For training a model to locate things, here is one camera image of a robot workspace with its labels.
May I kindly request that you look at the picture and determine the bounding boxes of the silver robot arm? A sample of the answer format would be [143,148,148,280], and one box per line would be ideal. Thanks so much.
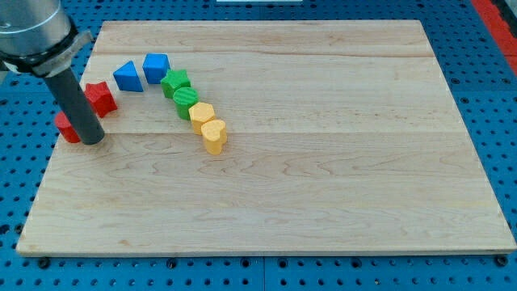
[1,0,93,78]

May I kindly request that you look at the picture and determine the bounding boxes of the green star block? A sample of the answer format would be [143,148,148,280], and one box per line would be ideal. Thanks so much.
[160,69,191,99]

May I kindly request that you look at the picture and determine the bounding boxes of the red star block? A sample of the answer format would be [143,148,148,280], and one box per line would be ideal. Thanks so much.
[84,82,118,118]

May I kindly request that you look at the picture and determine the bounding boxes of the yellow heart block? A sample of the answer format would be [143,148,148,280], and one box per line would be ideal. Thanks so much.
[201,120,227,155]

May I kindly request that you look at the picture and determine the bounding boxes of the yellow hexagon block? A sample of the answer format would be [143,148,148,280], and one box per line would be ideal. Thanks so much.
[188,102,216,135]

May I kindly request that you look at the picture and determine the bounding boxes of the wooden board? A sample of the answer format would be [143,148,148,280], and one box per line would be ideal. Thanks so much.
[17,20,516,257]

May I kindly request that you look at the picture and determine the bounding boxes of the green cylinder block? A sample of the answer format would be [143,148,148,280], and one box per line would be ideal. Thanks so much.
[173,87,199,120]

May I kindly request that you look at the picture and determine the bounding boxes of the blue cube block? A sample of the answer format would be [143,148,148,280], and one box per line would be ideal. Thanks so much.
[142,53,170,84]

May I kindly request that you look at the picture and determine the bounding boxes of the blue triangle block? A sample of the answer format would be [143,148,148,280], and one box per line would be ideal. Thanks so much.
[113,61,143,92]

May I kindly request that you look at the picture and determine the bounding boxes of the red cylinder block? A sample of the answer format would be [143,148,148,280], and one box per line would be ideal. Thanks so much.
[54,112,81,143]

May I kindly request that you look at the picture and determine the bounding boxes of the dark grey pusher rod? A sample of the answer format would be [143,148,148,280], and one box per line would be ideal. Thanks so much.
[44,68,105,145]

